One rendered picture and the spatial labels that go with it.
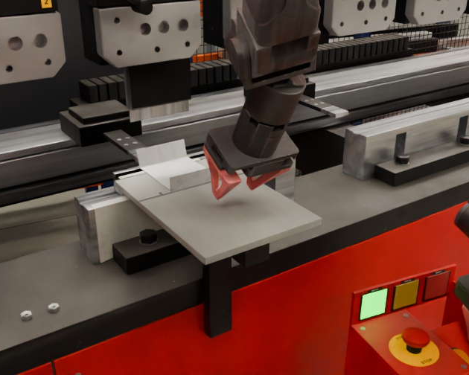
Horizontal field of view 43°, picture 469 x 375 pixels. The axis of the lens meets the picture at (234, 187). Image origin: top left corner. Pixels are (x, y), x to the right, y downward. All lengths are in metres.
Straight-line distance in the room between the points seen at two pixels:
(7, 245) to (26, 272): 1.92
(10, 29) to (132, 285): 0.38
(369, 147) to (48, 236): 1.96
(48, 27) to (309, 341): 0.70
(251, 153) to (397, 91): 0.95
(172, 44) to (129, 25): 0.07
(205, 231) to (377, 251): 0.47
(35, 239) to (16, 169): 1.77
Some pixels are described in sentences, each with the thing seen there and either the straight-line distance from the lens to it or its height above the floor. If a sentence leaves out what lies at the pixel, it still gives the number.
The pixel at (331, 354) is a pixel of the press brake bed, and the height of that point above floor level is 0.60.
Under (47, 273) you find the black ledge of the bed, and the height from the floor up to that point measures 0.87.
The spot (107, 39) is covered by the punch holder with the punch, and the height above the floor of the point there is 1.21.
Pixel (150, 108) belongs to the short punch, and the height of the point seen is 1.10.
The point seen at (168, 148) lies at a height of 1.02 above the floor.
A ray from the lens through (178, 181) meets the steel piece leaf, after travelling 0.86.
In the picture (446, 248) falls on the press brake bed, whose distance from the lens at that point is 1.31.
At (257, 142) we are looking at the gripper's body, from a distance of 0.69.
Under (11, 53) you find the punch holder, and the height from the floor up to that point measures 1.21.
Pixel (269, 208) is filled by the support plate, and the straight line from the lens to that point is 0.80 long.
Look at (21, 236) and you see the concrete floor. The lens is 2.92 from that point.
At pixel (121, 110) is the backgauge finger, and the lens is 1.11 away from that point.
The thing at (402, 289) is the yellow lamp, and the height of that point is 0.82.
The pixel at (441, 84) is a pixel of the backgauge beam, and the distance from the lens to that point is 1.76.
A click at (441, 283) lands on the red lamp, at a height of 0.81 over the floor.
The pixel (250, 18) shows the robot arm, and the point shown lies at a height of 1.27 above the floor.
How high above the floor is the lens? 1.37
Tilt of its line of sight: 25 degrees down
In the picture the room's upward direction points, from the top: straight up
